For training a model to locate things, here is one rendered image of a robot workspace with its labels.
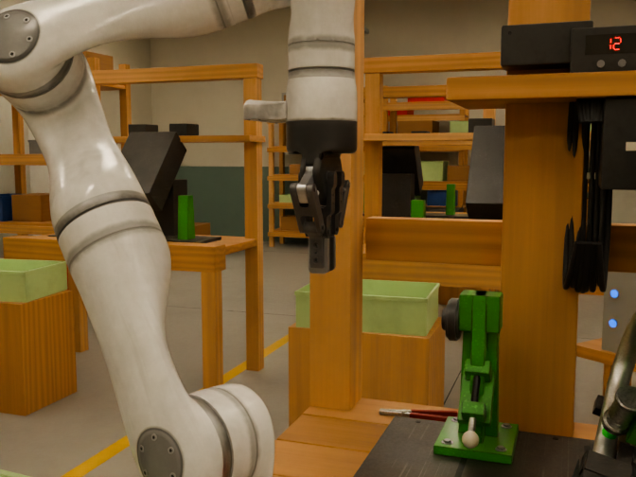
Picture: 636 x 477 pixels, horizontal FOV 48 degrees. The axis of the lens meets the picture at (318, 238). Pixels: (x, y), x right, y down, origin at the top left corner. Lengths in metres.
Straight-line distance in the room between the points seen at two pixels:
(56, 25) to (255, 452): 0.44
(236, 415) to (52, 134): 0.35
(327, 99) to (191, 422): 0.34
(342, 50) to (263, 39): 11.47
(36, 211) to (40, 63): 5.94
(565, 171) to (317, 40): 0.74
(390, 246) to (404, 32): 10.04
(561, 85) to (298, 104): 0.62
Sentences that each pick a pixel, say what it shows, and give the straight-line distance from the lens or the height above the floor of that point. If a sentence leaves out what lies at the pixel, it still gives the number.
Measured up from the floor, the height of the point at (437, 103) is 1.98.
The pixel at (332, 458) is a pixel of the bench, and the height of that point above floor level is 0.88.
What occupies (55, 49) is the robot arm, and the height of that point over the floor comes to 1.50.
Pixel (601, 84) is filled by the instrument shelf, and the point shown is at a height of 1.52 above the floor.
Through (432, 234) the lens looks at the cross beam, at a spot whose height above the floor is 1.25.
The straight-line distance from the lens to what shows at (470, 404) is 1.25.
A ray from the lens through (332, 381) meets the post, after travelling 1.53.
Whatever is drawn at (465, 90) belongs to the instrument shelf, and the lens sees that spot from 1.28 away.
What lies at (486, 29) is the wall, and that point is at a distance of 11.29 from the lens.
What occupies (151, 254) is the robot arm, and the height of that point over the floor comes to 1.32.
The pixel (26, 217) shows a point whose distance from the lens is 6.74.
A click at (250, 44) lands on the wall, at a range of 12.30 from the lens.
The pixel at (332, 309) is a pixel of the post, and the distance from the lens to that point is 1.49.
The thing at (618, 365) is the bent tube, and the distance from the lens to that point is 1.20.
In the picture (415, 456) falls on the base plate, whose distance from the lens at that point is 1.28.
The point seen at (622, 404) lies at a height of 1.08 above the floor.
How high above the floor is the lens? 1.40
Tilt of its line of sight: 6 degrees down
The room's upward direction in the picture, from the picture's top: straight up
